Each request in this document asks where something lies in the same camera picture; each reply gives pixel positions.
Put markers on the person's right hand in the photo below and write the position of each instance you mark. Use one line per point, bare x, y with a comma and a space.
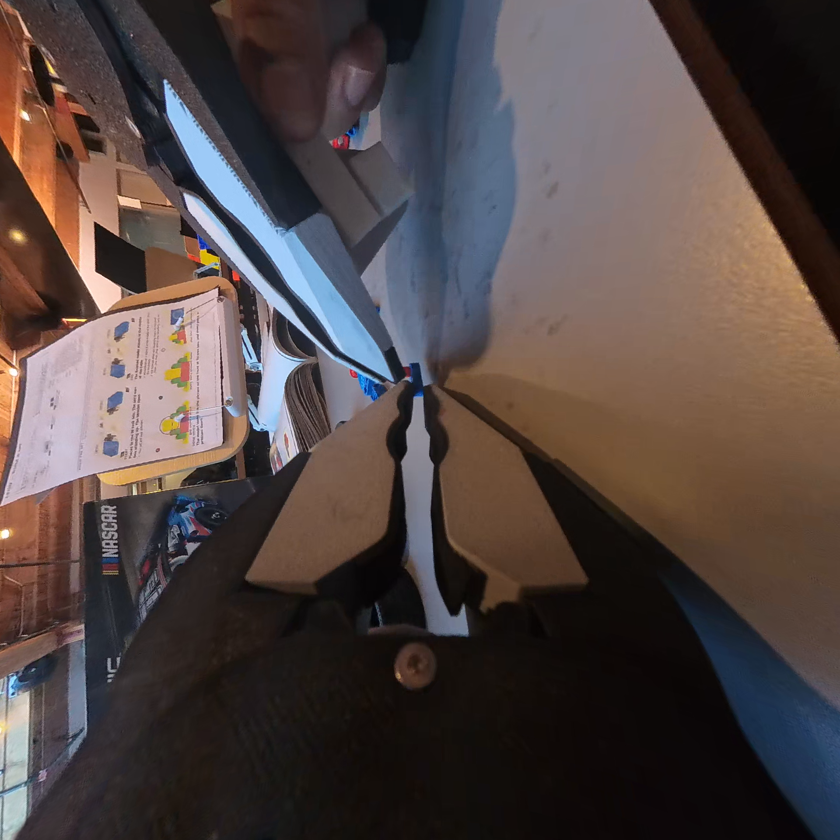
295, 59

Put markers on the thick building instruction booklet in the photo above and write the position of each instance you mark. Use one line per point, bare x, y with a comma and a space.
308, 407

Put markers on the black toy car box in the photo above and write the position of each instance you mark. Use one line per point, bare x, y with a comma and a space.
118, 590

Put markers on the grey desk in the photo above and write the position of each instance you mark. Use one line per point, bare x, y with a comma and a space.
623, 262

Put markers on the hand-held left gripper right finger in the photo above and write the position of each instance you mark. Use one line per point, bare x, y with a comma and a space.
499, 518

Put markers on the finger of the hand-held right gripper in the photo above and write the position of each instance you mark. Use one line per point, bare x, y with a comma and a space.
223, 239
315, 289

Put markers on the blue two-hole brick beam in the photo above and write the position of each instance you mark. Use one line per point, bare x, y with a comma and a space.
413, 377

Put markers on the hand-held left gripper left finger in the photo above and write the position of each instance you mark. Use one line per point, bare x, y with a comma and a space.
328, 512

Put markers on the wooden clipboard with sheet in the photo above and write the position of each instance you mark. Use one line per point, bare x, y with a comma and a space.
131, 380

